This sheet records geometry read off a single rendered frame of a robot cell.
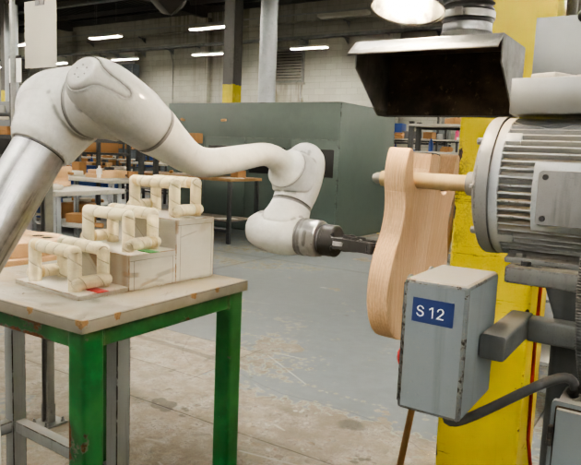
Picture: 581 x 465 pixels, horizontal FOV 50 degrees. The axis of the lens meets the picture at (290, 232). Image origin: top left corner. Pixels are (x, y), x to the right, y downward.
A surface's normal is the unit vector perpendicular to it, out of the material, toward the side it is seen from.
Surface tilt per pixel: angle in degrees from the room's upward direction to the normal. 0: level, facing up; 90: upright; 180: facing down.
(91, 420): 90
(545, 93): 90
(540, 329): 90
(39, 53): 90
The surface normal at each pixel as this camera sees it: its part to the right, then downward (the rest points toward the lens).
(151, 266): 0.80, 0.11
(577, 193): -0.54, 0.08
